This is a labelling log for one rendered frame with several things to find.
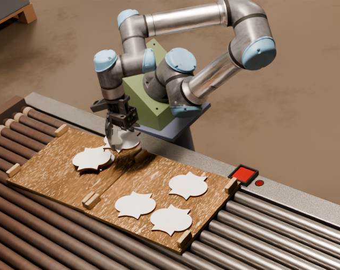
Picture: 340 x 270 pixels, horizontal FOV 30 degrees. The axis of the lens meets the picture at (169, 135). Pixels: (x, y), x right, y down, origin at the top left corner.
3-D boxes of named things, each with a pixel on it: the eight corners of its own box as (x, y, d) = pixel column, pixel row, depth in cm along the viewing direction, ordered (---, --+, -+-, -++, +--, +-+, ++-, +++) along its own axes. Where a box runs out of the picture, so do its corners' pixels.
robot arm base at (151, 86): (153, 62, 263) (163, 50, 255) (182, 84, 264) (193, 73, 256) (135, 85, 255) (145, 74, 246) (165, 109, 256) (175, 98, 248)
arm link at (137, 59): (149, 33, 205) (115, 40, 205) (156, 64, 201) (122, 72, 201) (151, 44, 212) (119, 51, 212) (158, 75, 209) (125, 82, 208)
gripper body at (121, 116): (126, 133, 214) (118, 104, 207) (106, 127, 219) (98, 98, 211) (140, 120, 218) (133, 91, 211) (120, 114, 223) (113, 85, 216)
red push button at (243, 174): (241, 169, 222) (241, 166, 221) (255, 174, 218) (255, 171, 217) (231, 179, 219) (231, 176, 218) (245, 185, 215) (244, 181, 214)
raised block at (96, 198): (97, 198, 221) (96, 192, 219) (102, 200, 220) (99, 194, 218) (86, 209, 217) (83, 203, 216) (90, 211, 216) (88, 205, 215)
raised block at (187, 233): (188, 234, 199) (187, 228, 197) (193, 236, 197) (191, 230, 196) (176, 247, 195) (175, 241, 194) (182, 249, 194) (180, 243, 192)
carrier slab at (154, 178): (147, 155, 238) (146, 151, 237) (241, 185, 215) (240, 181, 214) (84, 215, 218) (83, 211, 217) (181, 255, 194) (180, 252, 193)
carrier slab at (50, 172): (68, 130, 262) (67, 127, 261) (146, 154, 239) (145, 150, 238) (6, 182, 241) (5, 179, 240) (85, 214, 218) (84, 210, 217)
